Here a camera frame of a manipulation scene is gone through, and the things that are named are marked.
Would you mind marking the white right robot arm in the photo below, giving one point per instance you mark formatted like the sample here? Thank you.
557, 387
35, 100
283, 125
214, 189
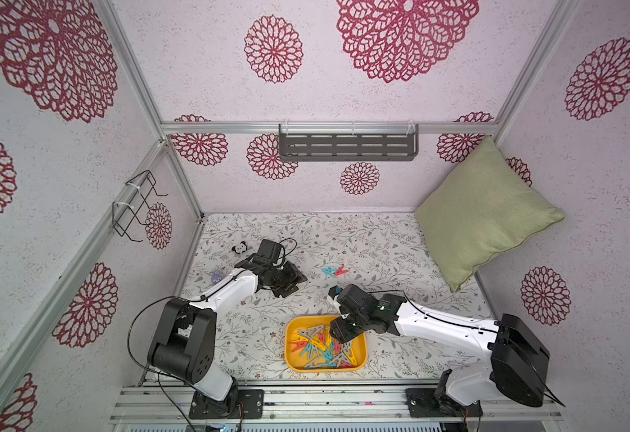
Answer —
512, 360

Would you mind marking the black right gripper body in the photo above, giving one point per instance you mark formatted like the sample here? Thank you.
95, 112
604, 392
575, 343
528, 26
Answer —
345, 322

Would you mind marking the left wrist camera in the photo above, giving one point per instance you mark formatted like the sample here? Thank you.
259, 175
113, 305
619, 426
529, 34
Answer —
270, 252

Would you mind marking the black wire wall rack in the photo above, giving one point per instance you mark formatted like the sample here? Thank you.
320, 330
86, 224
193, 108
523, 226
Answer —
126, 213

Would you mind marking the grey clothespin by pillow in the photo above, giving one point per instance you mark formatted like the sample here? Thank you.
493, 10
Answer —
312, 332

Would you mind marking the green square pillow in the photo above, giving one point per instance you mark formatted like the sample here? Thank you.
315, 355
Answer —
480, 211

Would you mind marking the black white panda toy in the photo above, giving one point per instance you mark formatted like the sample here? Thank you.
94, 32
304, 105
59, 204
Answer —
240, 248

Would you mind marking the yellow plastic storage tray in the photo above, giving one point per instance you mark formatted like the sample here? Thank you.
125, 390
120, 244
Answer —
354, 352

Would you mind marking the grey clothespin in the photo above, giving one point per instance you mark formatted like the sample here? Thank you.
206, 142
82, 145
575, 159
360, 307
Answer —
312, 332
314, 364

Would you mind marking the grey wall shelf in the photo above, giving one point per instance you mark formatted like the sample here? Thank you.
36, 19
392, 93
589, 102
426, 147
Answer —
400, 144

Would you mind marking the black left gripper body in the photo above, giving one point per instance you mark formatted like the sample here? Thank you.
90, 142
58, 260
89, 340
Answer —
283, 281

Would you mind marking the red clothespin upper pile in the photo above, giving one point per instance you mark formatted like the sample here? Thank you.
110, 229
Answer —
341, 271

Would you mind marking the purple plush toy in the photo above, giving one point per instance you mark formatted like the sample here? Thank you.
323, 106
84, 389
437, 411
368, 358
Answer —
216, 276

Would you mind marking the red clothespin left pair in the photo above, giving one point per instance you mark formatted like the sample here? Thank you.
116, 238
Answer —
299, 345

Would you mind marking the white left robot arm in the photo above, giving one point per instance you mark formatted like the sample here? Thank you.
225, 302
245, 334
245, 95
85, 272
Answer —
184, 343

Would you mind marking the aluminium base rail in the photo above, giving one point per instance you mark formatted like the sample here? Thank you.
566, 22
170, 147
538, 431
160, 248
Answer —
313, 402

